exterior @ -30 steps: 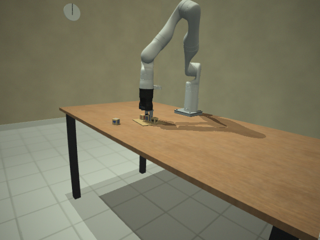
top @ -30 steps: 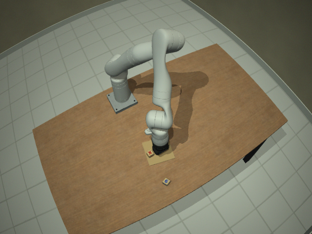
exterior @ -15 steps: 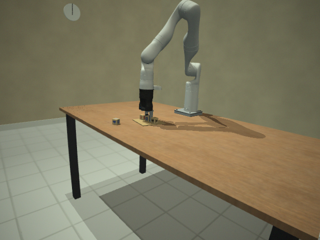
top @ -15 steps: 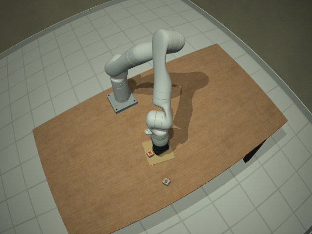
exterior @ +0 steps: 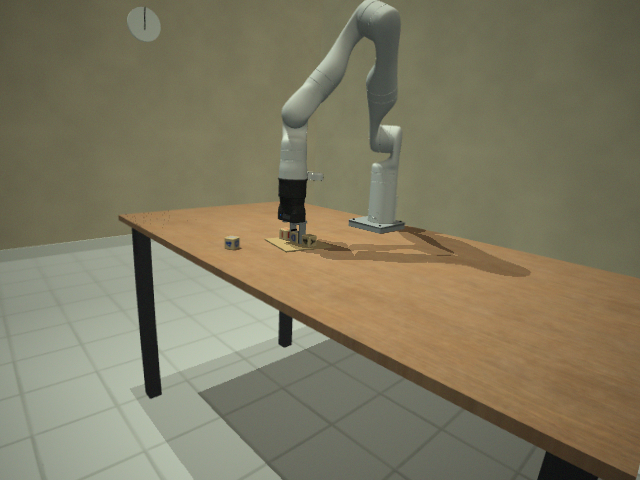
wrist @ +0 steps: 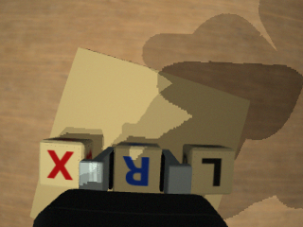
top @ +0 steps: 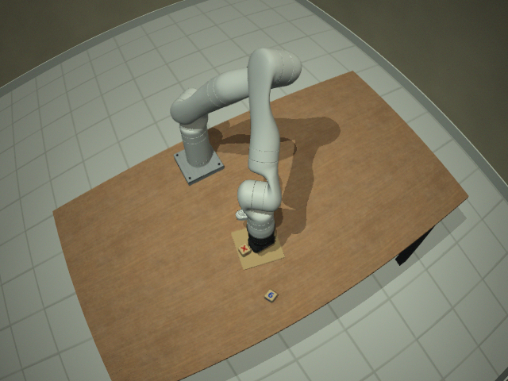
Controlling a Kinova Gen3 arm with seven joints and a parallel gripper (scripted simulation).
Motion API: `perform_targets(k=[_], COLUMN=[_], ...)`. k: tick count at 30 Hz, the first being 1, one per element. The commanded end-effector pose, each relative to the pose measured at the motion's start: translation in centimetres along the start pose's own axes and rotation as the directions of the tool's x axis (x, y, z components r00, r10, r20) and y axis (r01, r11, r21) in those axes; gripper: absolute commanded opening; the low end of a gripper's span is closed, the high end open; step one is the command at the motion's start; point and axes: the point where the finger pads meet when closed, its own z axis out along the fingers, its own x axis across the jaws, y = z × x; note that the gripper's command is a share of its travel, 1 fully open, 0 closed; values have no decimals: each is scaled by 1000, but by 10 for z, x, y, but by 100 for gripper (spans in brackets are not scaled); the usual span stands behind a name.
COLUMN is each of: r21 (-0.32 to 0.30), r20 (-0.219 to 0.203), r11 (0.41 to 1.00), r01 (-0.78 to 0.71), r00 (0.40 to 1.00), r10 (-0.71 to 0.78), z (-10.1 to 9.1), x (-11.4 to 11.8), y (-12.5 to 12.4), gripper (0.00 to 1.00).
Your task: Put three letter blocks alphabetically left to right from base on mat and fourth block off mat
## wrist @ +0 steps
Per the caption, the tan flat mat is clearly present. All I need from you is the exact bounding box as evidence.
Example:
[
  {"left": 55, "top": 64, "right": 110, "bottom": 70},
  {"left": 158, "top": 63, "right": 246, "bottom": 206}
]
[{"left": 49, "top": 47, "right": 250, "bottom": 164}]

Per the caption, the tan block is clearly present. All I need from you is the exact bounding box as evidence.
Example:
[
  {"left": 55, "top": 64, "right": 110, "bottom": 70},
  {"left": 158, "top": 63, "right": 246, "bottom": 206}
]
[
  {"left": 39, "top": 137, "right": 94, "bottom": 189},
  {"left": 113, "top": 142, "right": 162, "bottom": 193},
  {"left": 182, "top": 144, "right": 235, "bottom": 195}
]

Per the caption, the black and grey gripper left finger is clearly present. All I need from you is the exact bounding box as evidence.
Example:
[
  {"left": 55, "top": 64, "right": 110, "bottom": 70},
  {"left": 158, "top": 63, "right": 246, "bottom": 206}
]
[{"left": 79, "top": 147, "right": 114, "bottom": 191}]

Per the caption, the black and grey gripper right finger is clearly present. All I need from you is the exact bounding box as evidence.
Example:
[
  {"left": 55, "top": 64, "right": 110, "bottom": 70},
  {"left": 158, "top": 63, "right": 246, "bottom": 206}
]
[{"left": 159, "top": 149, "right": 192, "bottom": 194}]

